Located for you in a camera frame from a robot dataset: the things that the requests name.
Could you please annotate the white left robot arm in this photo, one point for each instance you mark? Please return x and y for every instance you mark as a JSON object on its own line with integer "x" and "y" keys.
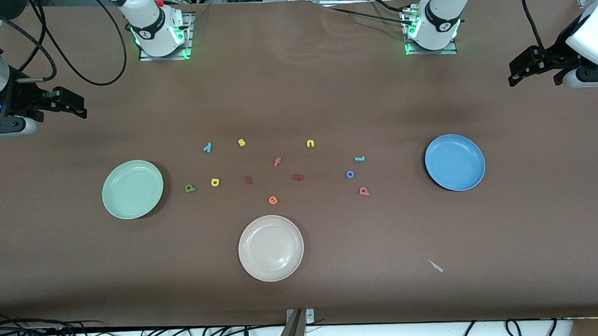
{"x": 441, "y": 20}

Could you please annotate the pink letter f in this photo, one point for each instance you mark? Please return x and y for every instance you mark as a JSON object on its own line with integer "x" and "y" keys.
{"x": 277, "y": 162}

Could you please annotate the white paper scrap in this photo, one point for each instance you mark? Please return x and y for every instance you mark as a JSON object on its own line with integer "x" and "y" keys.
{"x": 436, "y": 266}

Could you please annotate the green letter p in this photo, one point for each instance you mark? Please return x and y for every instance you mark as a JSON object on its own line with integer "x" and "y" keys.
{"x": 193, "y": 189}

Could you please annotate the blue plate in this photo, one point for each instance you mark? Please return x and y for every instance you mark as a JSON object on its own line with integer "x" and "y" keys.
{"x": 455, "y": 162}

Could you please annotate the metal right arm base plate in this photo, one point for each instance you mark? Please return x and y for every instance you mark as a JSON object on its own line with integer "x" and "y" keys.
{"x": 185, "y": 46}

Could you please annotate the beige plate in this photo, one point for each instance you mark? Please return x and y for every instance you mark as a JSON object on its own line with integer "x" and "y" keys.
{"x": 270, "y": 248}

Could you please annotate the brown table cover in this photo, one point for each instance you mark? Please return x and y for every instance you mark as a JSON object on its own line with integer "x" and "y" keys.
{"x": 295, "y": 87}

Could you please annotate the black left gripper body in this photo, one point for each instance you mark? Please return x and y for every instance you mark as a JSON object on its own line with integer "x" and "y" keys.
{"x": 555, "y": 58}

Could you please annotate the teal letter y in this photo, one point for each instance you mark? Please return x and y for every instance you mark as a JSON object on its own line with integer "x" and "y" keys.
{"x": 207, "y": 149}

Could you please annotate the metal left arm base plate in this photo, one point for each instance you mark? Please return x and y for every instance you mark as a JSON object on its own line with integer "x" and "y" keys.
{"x": 411, "y": 49}

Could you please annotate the green plate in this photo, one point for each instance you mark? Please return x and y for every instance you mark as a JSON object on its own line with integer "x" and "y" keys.
{"x": 132, "y": 189}

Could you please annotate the orange letter e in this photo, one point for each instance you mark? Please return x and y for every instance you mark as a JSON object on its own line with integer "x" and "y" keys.
{"x": 273, "y": 203}

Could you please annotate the grey metal bracket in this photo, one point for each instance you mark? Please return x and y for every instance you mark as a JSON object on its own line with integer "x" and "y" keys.
{"x": 296, "y": 335}

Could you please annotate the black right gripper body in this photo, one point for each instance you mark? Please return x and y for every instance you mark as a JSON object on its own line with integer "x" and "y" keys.
{"x": 19, "y": 97}

